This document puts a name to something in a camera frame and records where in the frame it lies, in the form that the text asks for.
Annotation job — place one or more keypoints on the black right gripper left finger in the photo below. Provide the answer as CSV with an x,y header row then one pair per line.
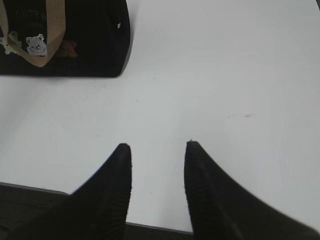
x,y
98,209

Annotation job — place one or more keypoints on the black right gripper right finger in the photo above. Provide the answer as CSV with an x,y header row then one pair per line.
x,y
221,209

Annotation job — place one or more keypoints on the black fabric bag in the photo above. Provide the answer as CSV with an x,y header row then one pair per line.
x,y
64,38

